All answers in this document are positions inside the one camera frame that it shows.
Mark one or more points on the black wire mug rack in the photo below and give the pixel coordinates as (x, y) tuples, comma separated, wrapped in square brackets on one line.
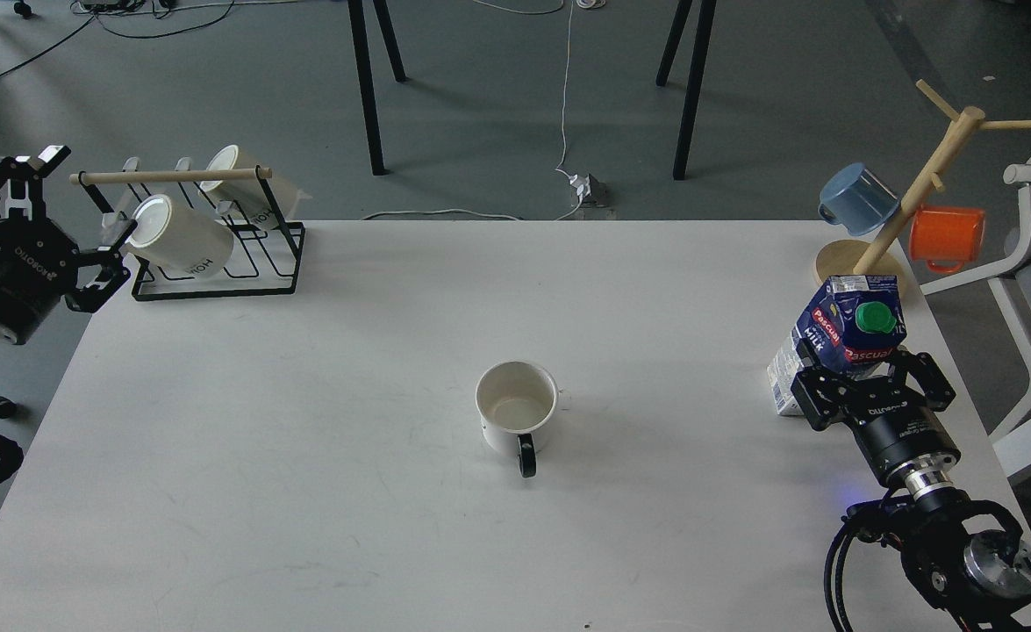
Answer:
[(263, 263)]

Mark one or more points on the cream mug rear on rack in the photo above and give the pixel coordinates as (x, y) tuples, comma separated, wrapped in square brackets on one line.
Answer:
[(248, 194)]

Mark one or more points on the white mug black handle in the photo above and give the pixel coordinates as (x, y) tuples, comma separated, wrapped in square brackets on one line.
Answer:
[(517, 403)]

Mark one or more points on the wooden mug tree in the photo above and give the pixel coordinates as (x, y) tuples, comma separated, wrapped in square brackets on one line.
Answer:
[(855, 257)]

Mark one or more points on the cream mug front on rack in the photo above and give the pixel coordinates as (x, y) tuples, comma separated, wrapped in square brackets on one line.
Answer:
[(179, 239)]

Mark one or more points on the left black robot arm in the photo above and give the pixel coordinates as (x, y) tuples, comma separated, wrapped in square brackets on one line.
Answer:
[(41, 265)]

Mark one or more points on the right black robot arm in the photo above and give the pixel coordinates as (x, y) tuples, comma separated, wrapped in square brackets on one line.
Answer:
[(967, 557)]

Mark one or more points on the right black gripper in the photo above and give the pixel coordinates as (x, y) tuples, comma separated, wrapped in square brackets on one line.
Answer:
[(894, 427)]

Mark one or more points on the cream mug on rack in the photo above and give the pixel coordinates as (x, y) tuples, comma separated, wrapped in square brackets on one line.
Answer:
[(179, 239), (248, 194)]

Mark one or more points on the black table leg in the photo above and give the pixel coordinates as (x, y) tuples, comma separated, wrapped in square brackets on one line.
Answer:
[(368, 99), (697, 65)]

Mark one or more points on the blue white milk carton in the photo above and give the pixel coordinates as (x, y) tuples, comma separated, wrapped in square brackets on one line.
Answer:
[(853, 323)]

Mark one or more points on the white power adapter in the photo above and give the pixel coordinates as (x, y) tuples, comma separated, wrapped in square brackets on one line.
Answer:
[(590, 192)]

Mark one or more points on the black table leg left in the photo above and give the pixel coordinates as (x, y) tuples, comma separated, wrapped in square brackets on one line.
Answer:
[(368, 99)]

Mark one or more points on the orange mug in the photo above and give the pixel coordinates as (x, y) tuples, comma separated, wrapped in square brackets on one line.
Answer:
[(946, 237)]

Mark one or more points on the black table leg right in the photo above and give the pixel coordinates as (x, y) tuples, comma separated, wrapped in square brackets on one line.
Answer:
[(697, 65)]

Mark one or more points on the blue mug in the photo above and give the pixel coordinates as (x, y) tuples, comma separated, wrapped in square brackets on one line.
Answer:
[(857, 199)]

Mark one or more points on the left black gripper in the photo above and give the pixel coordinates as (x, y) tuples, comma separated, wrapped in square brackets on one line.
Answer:
[(38, 261)]

